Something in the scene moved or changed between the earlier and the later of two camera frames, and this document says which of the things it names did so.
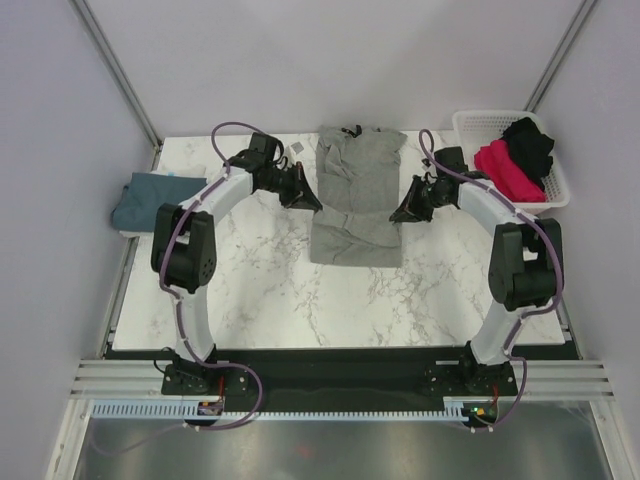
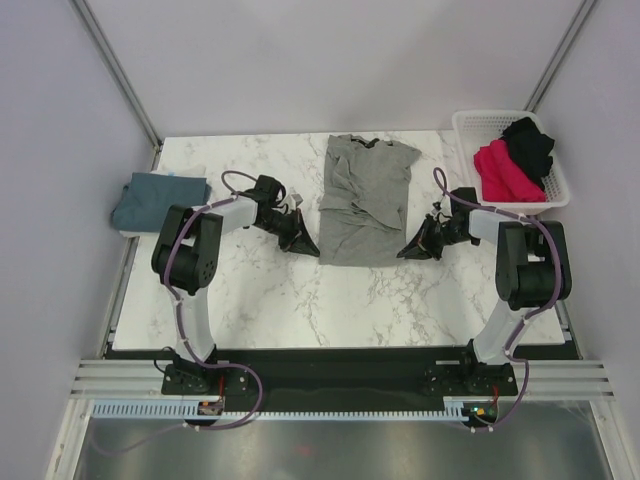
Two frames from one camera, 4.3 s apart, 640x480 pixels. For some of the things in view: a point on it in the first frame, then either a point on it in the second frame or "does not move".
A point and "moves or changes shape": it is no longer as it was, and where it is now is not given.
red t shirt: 494,162 does not move
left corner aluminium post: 109,56 does not move
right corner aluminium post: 580,16 does not move
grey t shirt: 358,173 moves or changes shape
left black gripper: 304,198 to 298,237
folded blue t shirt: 135,210 does not move
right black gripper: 410,210 to 425,249
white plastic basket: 474,127 does not move
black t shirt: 530,149 does not move
